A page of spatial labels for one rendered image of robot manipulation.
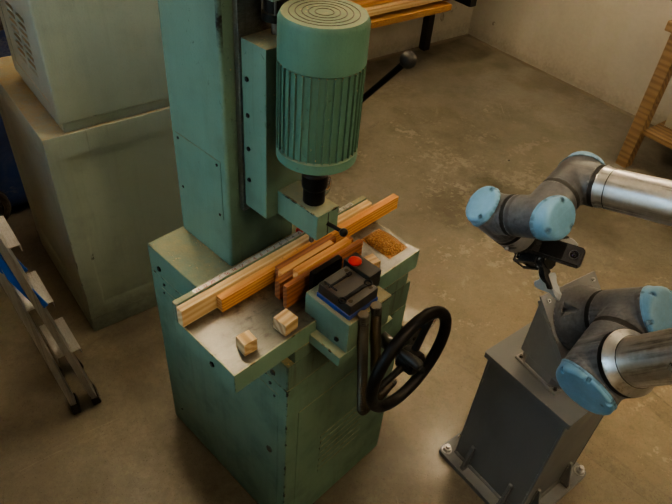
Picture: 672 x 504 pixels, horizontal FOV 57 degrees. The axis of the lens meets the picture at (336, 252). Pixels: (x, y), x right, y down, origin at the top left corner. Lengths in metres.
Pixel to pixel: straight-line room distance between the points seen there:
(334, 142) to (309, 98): 0.11
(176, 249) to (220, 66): 0.58
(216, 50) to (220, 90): 0.09
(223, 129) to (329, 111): 0.29
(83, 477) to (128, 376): 0.41
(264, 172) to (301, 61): 0.33
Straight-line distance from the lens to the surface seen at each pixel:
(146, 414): 2.38
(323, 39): 1.16
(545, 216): 1.28
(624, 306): 1.62
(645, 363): 1.42
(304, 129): 1.25
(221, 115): 1.40
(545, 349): 1.80
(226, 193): 1.52
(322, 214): 1.40
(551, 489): 2.34
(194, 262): 1.69
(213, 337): 1.37
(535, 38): 5.07
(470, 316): 2.76
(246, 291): 1.42
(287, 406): 1.55
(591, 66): 4.84
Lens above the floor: 1.93
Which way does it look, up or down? 41 degrees down
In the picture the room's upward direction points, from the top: 5 degrees clockwise
